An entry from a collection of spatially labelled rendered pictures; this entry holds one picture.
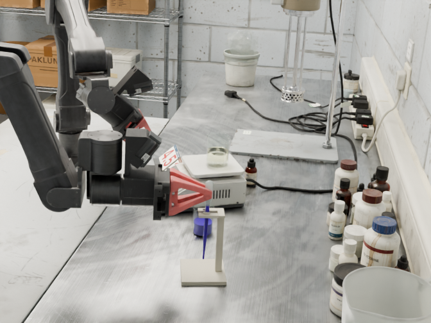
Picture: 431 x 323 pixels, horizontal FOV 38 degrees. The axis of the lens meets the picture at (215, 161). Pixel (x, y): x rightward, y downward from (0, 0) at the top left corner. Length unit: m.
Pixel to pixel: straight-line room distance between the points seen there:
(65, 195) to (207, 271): 0.30
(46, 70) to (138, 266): 2.61
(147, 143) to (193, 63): 2.86
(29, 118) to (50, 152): 0.06
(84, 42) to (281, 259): 0.60
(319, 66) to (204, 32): 0.72
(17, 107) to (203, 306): 0.44
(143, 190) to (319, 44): 2.84
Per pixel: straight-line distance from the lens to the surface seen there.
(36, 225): 1.35
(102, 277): 1.16
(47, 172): 1.05
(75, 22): 1.41
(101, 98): 1.28
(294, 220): 1.38
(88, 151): 1.05
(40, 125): 1.03
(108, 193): 1.06
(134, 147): 1.03
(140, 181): 1.04
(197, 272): 1.15
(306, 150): 1.77
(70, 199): 1.06
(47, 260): 1.22
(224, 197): 1.39
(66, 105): 1.60
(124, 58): 3.63
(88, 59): 1.34
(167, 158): 1.63
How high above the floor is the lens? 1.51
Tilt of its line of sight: 21 degrees down
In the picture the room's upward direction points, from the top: 3 degrees clockwise
